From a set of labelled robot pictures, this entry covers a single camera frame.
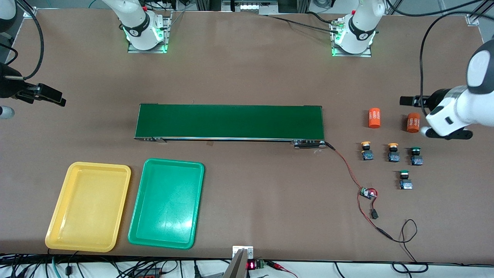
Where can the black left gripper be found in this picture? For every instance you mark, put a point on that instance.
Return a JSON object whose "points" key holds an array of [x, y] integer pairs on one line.
{"points": [[435, 99]]}

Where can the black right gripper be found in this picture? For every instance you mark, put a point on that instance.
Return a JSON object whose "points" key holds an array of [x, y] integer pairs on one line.
{"points": [[8, 85]]}

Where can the orange cylinder with white print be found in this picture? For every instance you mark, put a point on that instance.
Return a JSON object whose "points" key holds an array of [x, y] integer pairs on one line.
{"points": [[374, 117], [413, 122]]}

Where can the yellow push button switch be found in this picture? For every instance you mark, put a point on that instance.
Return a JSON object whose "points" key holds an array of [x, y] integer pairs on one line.
{"points": [[393, 156], [367, 155]]}

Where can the green push button switch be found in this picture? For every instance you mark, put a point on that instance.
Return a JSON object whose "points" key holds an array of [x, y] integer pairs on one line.
{"points": [[416, 159], [405, 184]]}

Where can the small green circuit board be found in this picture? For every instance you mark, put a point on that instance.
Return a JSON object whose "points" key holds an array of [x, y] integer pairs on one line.
{"points": [[366, 192]]}

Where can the yellow plastic tray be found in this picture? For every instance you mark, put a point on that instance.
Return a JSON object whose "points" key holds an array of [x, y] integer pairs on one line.
{"points": [[88, 208]]}

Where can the green plastic tray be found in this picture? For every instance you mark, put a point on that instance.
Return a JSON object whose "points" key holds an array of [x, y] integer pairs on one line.
{"points": [[166, 204]]}

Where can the green conveyor belt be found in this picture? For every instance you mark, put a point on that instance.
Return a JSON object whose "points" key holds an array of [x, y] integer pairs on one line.
{"points": [[231, 121]]}

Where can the grey lit control box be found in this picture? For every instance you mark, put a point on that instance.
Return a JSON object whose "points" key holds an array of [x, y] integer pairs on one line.
{"points": [[251, 7]]}

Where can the orange black power strip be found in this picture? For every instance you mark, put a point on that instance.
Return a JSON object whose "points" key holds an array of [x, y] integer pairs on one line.
{"points": [[146, 274]]}

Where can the red clip lead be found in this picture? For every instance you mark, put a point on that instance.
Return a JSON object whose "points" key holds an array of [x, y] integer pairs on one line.
{"points": [[276, 265]]}

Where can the red digit display module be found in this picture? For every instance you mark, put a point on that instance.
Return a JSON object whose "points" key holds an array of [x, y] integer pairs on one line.
{"points": [[251, 265]]}

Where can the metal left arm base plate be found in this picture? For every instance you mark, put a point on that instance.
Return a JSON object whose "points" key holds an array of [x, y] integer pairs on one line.
{"points": [[351, 55]]}

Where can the aluminium frame profile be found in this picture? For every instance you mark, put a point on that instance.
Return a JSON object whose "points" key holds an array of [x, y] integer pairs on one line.
{"points": [[30, 11], [474, 18]]}

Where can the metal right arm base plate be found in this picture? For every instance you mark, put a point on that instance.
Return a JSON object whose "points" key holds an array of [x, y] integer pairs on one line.
{"points": [[166, 36]]}

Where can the small metal table bracket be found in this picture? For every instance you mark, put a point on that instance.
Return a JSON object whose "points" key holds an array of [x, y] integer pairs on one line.
{"points": [[249, 251]]}

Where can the grey tapered camera post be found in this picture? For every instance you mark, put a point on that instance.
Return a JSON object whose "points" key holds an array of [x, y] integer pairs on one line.
{"points": [[237, 268]]}

